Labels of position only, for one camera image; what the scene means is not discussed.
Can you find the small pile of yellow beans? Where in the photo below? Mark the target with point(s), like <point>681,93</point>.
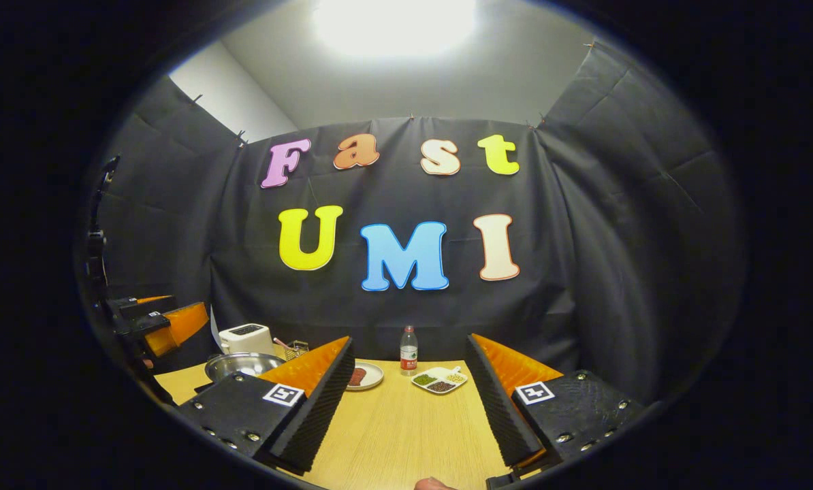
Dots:
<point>455,377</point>

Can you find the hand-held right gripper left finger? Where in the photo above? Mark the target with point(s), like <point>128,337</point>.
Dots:
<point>318,415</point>

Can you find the clear plastic water bottle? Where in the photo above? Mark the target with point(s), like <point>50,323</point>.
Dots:
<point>408,354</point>

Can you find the red-brown meat patty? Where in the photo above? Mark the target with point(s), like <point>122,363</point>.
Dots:
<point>357,376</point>

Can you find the white toaster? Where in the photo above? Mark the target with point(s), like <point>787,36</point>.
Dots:
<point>243,339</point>

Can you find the white round plate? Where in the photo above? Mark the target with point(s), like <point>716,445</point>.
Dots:
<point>374,376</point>

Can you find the stainless steel pot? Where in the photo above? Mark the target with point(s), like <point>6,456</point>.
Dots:
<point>240,364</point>

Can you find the pink stick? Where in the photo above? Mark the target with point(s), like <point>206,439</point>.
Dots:
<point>282,342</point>

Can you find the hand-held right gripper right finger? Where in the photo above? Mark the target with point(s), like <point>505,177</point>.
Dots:
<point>502,415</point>

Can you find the large ceiling light panel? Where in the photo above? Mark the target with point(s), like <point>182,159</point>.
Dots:
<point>393,24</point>

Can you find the white divided dish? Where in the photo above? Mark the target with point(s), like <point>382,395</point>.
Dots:
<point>440,371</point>

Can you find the black stand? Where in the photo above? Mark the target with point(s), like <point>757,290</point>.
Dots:
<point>100,238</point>

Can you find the pile of dark beans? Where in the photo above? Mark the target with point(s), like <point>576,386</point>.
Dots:
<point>441,386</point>

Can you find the pile of green beans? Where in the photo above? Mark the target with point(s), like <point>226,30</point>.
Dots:
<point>425,380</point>

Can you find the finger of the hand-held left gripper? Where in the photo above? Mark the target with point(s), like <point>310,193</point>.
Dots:
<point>182,327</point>
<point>137,306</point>

